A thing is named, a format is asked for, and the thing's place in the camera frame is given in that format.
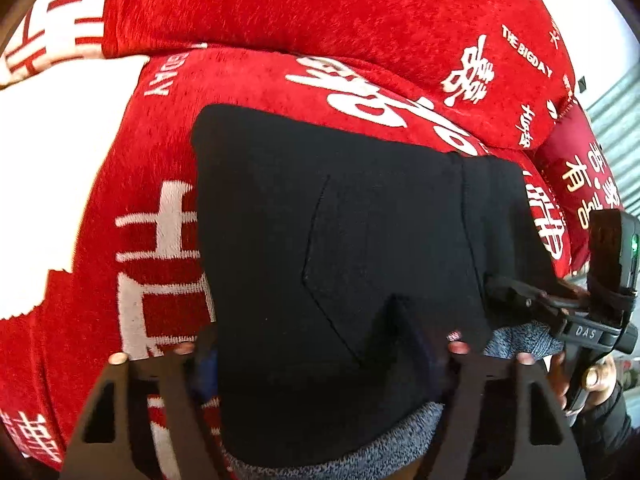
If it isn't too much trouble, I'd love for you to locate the person's right hand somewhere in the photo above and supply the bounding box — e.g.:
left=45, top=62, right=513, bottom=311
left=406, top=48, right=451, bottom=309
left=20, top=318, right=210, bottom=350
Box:
left=549, top=352, right=621, bottom=413

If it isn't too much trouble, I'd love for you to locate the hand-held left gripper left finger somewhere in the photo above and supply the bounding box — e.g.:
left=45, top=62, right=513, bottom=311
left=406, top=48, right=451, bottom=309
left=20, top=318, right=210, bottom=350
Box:
left=62, top=327, right=228, bottom=480

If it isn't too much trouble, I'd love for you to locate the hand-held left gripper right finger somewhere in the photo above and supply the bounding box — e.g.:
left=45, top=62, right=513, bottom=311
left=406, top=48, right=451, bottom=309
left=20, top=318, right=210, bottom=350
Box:
left=430, top=342, right=586, bottom=480

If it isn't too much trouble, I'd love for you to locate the red printed blanket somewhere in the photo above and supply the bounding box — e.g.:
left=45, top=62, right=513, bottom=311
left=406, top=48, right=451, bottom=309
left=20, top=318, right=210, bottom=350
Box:
left=0, top=42, right=573, bottom=480

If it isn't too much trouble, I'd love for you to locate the black pants grey lining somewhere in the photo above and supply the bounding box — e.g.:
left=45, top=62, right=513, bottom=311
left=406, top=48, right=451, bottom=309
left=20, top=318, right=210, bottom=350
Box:
left=192, top=102, right=573, bottom=480

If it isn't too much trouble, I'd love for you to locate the dark red pillow gold print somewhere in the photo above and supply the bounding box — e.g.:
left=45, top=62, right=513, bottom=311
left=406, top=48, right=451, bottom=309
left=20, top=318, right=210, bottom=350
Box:
left=532, top=105, right=626, bottom=278

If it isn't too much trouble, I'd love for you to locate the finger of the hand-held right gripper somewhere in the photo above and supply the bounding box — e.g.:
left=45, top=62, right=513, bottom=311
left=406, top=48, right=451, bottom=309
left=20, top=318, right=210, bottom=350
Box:
left=537, top=302, right=621, bottom=350
left=487, top=274, right=591, bottom=312

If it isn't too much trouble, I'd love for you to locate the red printed pillow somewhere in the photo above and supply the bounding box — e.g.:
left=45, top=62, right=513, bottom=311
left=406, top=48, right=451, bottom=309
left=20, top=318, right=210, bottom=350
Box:
left=100, top=0, right=578, bottom=151

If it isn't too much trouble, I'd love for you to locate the white bed sheet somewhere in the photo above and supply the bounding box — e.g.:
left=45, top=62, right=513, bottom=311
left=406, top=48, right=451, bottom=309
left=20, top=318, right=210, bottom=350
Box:
left=0, top=55, right=148, bottom=321

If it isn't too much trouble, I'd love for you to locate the person's right forearm black sleeve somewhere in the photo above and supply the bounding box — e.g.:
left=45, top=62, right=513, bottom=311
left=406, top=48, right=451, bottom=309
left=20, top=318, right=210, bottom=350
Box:
left=570, top=384, right=637, bottom=480

